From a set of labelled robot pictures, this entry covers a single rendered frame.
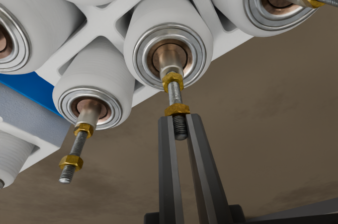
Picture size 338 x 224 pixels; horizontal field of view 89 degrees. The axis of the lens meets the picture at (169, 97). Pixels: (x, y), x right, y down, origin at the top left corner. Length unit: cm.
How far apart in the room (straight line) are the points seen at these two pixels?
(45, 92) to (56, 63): 19
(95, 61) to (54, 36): 5
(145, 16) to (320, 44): 53
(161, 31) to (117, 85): 9
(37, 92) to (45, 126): 8
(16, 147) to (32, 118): 6
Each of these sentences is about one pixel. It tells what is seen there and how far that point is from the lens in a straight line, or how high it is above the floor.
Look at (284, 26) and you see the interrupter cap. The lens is 20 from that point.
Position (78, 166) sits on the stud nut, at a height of 33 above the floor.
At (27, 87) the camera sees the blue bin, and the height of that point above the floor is 10.
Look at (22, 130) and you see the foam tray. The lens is 45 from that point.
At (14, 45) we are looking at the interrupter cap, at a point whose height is 25.
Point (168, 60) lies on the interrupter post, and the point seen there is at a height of 27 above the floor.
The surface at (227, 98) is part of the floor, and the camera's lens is 60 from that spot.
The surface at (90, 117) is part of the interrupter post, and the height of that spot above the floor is 27.
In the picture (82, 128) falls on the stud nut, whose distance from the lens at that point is 21.
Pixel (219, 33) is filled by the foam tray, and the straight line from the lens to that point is 26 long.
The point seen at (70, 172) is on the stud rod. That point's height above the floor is 33.
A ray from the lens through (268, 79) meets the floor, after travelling 61.
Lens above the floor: 41
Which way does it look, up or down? 49 degrees down
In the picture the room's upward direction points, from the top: 174 degrees clockwise
